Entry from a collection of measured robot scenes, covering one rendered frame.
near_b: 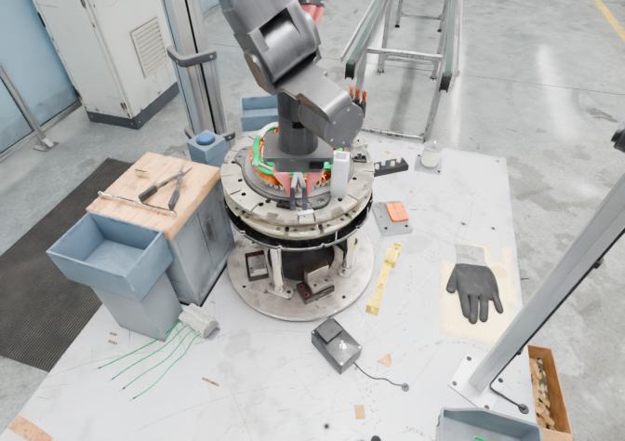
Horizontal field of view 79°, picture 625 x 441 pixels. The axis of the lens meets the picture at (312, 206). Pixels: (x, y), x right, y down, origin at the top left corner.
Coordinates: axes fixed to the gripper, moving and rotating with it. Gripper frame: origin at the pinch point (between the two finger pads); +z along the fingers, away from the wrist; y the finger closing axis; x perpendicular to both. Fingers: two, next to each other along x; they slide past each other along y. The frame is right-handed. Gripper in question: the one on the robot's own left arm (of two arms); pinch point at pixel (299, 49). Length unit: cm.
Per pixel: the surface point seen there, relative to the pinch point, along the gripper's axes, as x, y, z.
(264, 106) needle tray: 25.6, 35.4, 15.5
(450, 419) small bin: -35, -5, 65
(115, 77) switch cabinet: 194, 139, 22
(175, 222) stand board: 20.1, -11.9, 30.7
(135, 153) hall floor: 180, 133, 71
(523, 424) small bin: -46, -6, 60
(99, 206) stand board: 36.8, -13.9, 29.4
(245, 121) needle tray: 25.2, 23.7, 17.8
